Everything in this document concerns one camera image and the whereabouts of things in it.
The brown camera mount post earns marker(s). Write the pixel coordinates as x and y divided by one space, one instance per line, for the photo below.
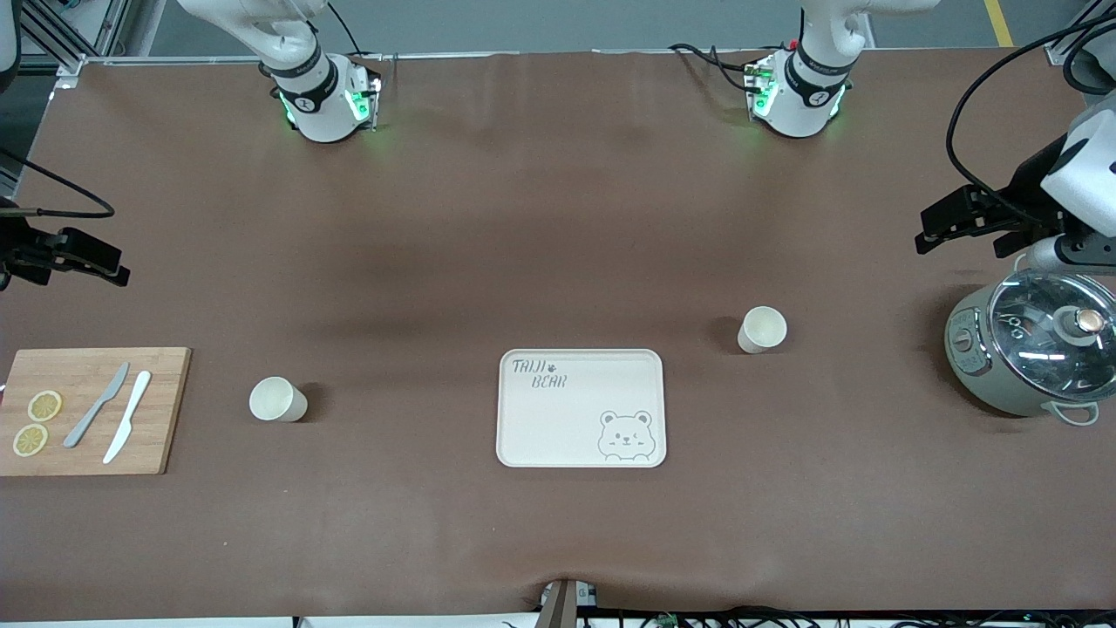
558 606

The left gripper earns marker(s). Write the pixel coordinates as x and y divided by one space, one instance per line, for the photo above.
1027 202

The wooden cutting board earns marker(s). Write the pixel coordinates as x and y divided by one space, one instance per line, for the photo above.
166 375

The white plastic knife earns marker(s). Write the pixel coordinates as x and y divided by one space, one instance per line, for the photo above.
129 417

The lemon slice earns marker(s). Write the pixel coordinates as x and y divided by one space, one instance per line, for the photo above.
44 406
30 440

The beige tray with bear print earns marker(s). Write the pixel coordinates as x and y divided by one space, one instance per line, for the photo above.
575 427

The white plastic cup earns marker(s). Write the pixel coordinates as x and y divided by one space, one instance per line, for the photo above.
763 330
275 399

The grey plastic knife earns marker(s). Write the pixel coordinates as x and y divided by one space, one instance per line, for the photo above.
97 406

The aluminium frame profile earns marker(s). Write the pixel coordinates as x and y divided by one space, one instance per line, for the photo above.
65 54
1065 44

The brown table mat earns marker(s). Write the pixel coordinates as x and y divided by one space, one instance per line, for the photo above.
558 218

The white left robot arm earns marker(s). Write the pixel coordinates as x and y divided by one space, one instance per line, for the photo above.
798 109

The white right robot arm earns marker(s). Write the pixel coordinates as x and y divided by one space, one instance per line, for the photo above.
318 113

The grey pot with glass lid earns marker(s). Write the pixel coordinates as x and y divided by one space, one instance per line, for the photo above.
985 375

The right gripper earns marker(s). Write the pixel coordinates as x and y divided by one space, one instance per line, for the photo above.
17 253

